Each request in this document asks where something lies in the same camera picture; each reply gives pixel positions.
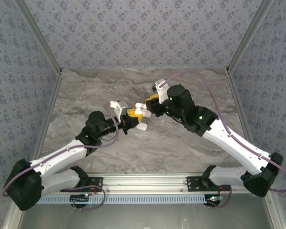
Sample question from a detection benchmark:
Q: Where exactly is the white slotted cable duct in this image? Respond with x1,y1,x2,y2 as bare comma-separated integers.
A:
37,193,209,205

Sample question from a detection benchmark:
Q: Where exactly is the black controller board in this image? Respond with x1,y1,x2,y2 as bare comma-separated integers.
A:
70,194,91,204
205,194,222,207

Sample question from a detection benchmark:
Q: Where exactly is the aluminium mounting rail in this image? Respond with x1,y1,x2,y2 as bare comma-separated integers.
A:
87,173,207,193

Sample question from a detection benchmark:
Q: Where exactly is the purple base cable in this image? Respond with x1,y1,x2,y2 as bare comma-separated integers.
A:
206,185,234,209
66,184,107,211

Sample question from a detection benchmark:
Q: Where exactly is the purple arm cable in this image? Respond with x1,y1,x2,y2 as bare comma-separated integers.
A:
161,69,286,193
2,104,121,197

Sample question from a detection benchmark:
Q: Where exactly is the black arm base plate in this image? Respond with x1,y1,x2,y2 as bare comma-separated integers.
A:
186,176,231,192
60,176,103,193

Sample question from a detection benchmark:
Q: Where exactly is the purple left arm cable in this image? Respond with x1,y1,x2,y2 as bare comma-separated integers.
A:
2,104,121,197

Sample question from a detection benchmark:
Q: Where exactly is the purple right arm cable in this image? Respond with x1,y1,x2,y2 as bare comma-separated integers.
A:
161,69,286,193

